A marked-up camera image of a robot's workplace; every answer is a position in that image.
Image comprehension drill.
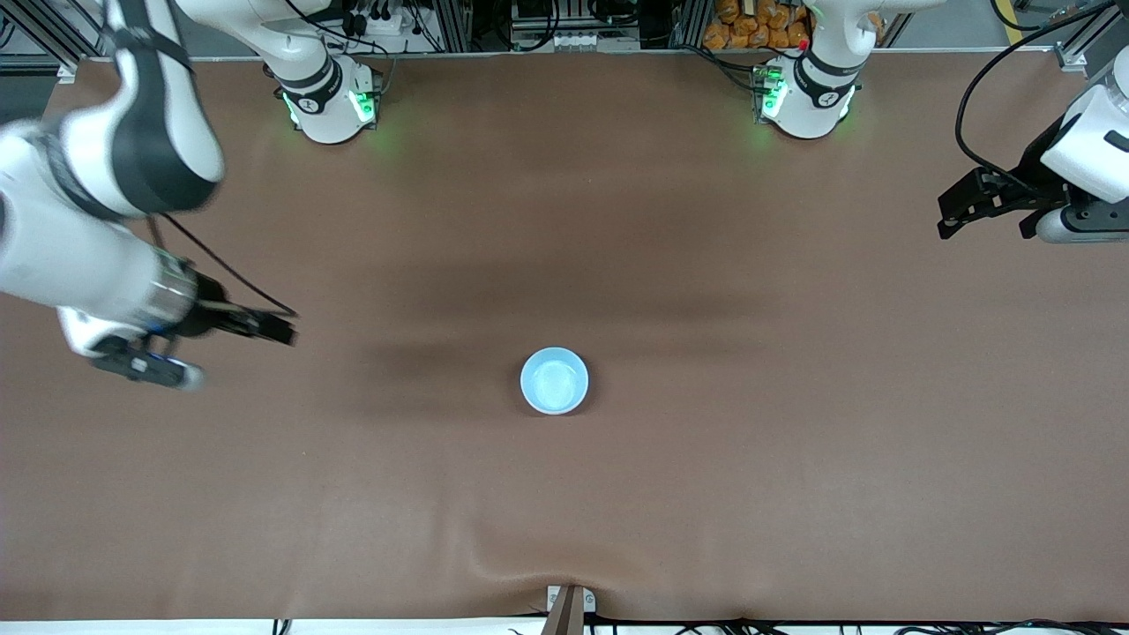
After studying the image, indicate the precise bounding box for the aluminium frame post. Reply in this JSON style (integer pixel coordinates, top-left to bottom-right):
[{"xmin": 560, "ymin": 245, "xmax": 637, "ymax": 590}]
[
  {"xmin": 670, "ymin": 0, "xmax": 712, "ymax": 50},
  {"xmin": 432, "ymin": 0, "xmax": 474, "ymax": 53}
]

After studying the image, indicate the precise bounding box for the white power strip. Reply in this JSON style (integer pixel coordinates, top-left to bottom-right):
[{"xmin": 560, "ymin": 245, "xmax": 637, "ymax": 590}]
[{"xmin": 340, "ymin": 7, "xmax": 416, "ymax": 38}]

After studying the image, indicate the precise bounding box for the orange objects bin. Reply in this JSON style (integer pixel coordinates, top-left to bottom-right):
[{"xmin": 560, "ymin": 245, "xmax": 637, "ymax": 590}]
[{"xmin": 703, "ymin": 0, "xmax": 813, "ymax": 51}]

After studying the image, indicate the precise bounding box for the metal clamp bracket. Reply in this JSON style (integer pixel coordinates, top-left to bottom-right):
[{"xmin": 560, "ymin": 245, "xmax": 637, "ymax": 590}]
[{"xmin": 545, "ymin": 584, "xmax": 598, "ymax": 616}]

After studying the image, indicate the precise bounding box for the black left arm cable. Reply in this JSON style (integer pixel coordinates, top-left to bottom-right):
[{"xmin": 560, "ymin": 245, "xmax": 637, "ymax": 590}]
[{"xmin": 956, "ymin": 0, "xmax": 1123, "ymax": 191}]

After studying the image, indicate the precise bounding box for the brown table mat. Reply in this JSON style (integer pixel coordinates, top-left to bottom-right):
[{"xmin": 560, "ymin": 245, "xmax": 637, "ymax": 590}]
[{"xmin": 0, "ymin": 51, "xmax": 1129, "ymax": 624}]

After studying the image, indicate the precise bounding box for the blue bowl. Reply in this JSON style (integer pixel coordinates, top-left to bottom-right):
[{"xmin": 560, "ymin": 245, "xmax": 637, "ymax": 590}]
[{"xmin": 520, "ymin": 347, "xmax": 591, "ymax": 417}]

